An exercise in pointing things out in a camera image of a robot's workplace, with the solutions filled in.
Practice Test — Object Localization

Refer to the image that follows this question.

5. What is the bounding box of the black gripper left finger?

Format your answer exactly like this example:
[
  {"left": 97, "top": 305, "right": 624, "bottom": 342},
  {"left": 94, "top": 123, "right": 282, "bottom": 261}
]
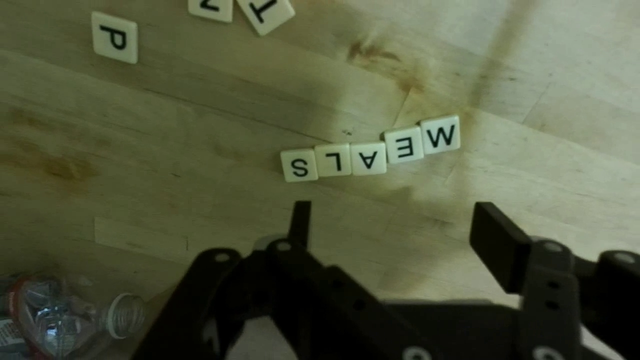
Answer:
[{"left": 132, "top": 198, "right": 436, "bottom": 360}]

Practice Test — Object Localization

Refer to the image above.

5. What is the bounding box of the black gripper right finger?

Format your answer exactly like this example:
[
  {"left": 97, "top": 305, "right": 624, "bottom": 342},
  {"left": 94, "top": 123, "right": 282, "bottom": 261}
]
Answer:
[{"left": 468, "top": 200, "right": 640, "bottom": 360}]

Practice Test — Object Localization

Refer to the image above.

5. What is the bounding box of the letter tile S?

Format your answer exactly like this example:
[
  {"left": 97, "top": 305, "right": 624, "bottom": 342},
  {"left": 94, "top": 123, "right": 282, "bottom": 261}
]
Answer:
[{"left": 278, "top": 146, "right": 322, "bottom": 186}]

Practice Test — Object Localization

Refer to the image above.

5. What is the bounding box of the letter tile E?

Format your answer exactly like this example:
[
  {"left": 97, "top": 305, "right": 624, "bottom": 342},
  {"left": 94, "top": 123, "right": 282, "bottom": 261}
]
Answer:
[{"left": 379, "top": 124, "right": 428, "bottom": 167}]

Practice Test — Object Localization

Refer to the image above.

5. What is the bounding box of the letter tile A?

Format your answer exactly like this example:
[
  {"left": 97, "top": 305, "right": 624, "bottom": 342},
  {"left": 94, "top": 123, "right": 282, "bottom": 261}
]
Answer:
[{"left": 347, "top": 140, "right": 390, "bottom": 178}]

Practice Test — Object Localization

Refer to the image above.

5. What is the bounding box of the letter tile L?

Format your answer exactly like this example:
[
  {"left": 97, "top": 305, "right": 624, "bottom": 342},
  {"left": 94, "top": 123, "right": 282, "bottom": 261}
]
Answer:
[{"left": 312, "top": 143, "right": 354, "bottom": 181}]

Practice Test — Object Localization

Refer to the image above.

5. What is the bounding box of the letter tile P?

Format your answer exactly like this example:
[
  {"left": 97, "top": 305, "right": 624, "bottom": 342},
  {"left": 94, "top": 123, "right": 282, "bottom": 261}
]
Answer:
[{"left": 89, "top": 9, "right": 142, "bottom": 69}]

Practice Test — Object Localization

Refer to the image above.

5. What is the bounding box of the letter tile T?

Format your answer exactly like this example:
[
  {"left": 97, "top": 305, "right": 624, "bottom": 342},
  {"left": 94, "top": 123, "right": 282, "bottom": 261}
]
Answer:
[{"left": 235, "top": 0, "right": 298, "bottom": 39}]

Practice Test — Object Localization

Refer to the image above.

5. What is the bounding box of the letter tile N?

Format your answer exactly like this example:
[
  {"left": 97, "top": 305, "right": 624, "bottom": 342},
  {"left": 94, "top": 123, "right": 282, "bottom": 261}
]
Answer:
[{"left": 185, "top": 0, "right": 235, "bottom": 27}]

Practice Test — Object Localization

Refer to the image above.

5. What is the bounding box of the clear plastic water bottle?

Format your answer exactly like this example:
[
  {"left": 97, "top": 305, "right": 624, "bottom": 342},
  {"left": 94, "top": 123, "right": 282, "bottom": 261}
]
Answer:
[{"left": 0, "top": 268, "right": 150, "bottom": 360}]

